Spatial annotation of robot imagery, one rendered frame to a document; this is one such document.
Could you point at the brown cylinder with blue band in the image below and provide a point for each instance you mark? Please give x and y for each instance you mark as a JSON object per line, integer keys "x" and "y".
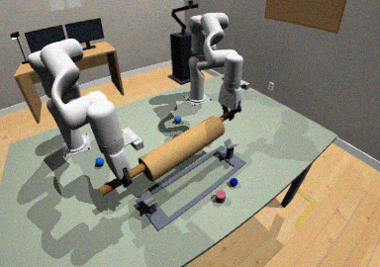
{"x": 110, "y": 186}

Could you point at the pink short cylinder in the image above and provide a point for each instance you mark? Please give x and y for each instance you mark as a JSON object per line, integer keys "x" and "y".
{"x": 220, "y": 196}

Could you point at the tan cardboard tube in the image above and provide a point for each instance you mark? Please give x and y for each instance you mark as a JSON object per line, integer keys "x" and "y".
{"x": 172, "y": 153}

